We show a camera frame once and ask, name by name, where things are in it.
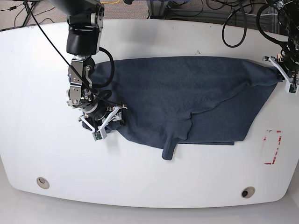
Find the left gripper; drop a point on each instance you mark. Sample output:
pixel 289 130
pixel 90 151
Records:
pixel 290 65

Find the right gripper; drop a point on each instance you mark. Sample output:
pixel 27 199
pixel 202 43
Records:
pixel 98 111

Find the dark blue t-shirt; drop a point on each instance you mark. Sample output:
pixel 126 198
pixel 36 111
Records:
pixel 189 99

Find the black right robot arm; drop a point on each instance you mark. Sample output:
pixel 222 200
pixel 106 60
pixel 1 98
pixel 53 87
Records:
pixel 85 21

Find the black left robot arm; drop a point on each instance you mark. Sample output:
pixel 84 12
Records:
pixel 288 18

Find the red tape rectangle marking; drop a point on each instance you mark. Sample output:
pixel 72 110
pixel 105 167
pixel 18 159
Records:
pixel 271 143

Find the black tripod leg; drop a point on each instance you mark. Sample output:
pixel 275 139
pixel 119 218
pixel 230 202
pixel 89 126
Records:
pixel 29 6

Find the left table cable grommet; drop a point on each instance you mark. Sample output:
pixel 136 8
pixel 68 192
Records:
pixel 42 183

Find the table cable grommet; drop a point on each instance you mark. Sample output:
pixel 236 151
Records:
pixel 248 192
pixel 42 183

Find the aluminium frame stand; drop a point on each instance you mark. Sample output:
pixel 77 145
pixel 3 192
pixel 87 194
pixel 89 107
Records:
pixel 156 8

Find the right table cable grommet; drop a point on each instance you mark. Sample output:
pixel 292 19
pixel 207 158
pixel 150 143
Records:
pixel 248 192

